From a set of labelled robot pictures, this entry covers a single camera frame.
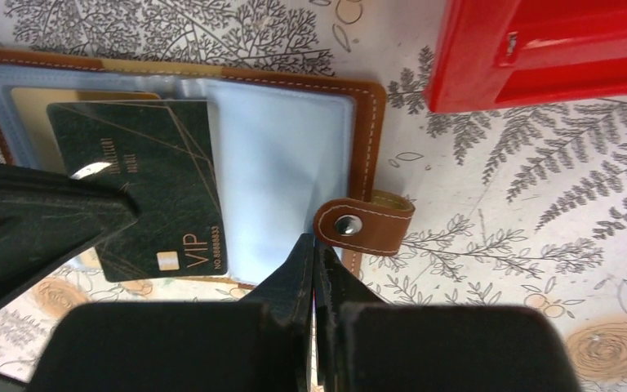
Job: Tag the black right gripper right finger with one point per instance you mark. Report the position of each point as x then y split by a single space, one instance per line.
333 286

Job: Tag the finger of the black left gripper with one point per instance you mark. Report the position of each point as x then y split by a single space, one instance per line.
47 219

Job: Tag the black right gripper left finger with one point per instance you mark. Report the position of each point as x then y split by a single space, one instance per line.
282 357

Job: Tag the gold VIP credit card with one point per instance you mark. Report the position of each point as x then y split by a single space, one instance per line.
31 105

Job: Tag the brown leather card holder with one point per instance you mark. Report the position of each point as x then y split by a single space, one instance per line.
294 154

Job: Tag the floral table mat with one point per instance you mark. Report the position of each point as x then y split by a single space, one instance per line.
520 206

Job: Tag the red plastic bin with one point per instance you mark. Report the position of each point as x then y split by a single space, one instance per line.
503 54

